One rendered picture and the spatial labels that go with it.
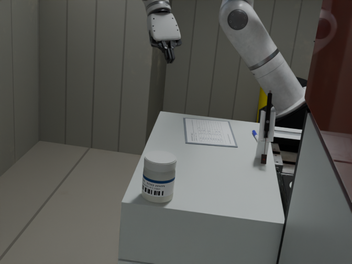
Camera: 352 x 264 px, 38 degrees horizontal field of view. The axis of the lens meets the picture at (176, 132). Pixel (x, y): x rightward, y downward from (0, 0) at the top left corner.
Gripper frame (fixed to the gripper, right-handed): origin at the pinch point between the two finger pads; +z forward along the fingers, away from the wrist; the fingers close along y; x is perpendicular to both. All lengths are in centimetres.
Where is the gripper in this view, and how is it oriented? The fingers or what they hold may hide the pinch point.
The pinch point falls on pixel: (169, 56)
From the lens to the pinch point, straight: 169.3
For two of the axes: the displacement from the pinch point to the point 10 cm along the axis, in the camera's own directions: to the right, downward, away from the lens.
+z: 2.2, 9.3, -2.9
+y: -9.2, 1.0, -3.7
